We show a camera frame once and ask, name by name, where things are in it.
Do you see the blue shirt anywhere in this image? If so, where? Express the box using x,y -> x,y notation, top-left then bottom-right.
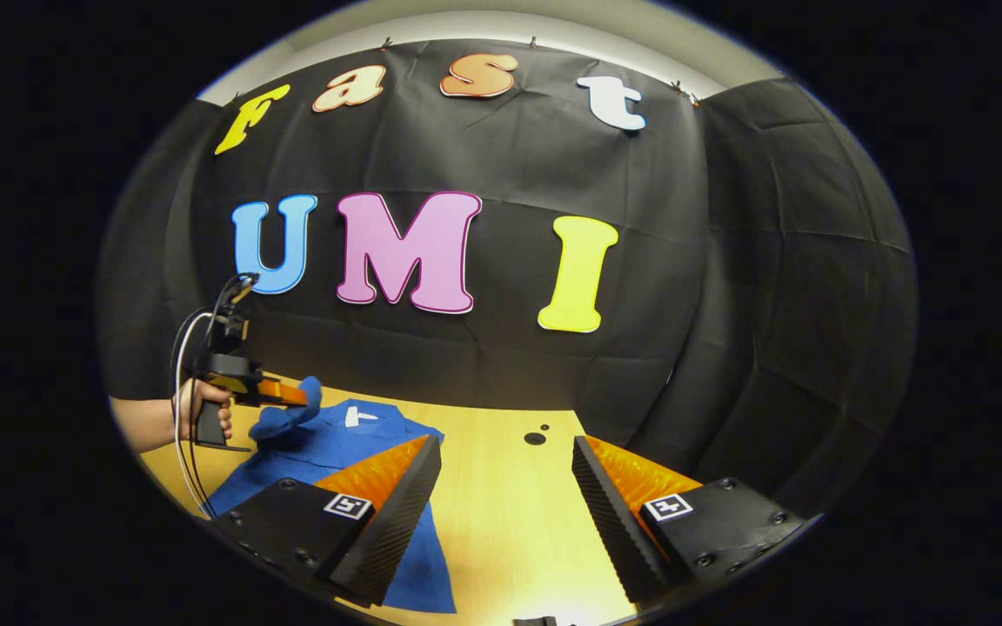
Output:
205,376 -> 458,614

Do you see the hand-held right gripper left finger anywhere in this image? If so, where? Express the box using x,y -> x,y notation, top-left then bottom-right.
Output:
210,435 -> 443,608

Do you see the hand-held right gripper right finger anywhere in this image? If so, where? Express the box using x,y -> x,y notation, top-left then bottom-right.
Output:
571,435 -> 806,605

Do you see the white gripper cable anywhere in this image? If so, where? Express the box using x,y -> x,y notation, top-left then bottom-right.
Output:
169,309 -> 217,518

